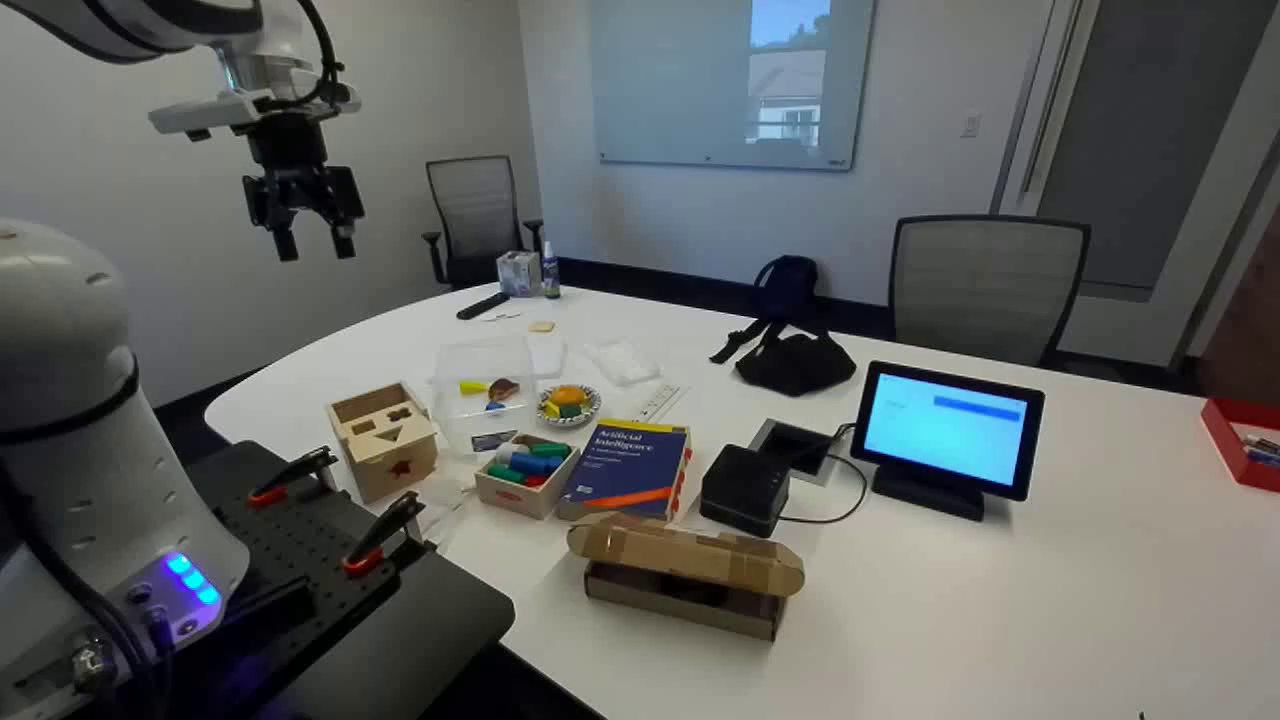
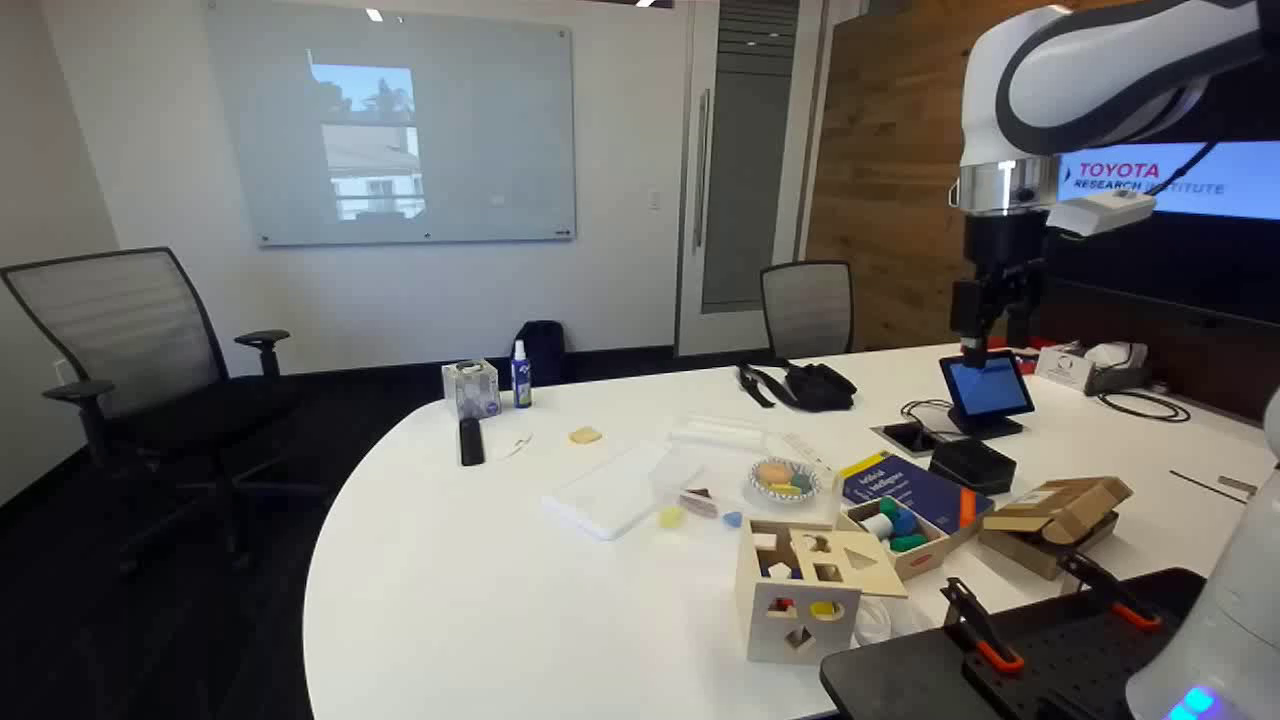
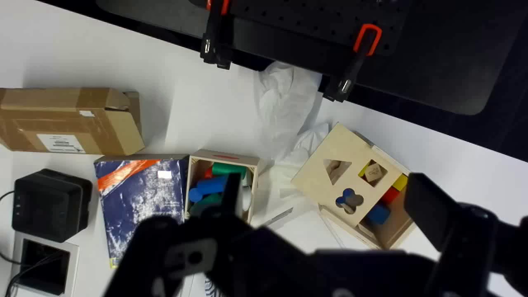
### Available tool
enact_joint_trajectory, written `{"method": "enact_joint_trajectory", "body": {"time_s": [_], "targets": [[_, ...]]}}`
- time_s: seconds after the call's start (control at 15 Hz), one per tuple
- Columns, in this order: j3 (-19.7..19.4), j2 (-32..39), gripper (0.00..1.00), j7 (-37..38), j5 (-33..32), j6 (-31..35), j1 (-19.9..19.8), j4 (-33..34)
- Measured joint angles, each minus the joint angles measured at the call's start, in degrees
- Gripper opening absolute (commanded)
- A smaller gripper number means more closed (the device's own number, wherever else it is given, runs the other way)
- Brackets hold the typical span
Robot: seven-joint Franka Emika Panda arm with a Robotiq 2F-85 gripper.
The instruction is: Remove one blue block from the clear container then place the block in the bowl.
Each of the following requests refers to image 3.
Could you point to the left orange black clamp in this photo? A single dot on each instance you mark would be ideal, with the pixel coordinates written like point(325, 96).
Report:
point(213, 48)

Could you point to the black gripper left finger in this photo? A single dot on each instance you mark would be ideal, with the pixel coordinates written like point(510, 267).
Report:
point(239, 259)

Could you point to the crumpled clear plastic bag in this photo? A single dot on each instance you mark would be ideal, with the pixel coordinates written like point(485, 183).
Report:
point(287, 102)

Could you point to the blue book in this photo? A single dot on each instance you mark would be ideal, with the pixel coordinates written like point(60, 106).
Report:
point(137, 188)

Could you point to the brown cardboard box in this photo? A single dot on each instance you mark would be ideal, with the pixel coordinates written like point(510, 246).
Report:
point(94, 121)

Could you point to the wooden shape sorter box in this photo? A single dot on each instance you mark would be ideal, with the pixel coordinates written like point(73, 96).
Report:
point(358, 187)

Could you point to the wooden tray of coloured blocks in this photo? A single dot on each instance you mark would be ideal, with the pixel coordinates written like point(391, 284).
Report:
point(206, 180)

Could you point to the white framed black box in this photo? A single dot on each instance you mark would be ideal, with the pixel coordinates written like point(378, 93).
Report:
point(41, 267)

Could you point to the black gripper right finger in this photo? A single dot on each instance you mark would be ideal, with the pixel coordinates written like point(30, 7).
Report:
point(472, 243)

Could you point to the black cube device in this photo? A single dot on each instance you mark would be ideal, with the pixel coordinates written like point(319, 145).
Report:
point(51, 205)

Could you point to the right orange black clamp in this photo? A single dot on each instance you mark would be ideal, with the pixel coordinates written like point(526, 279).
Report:
point(363, 48)

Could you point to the orange black clamp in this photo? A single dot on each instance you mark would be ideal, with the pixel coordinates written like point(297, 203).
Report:
point(363, 48)
point(213, 48)

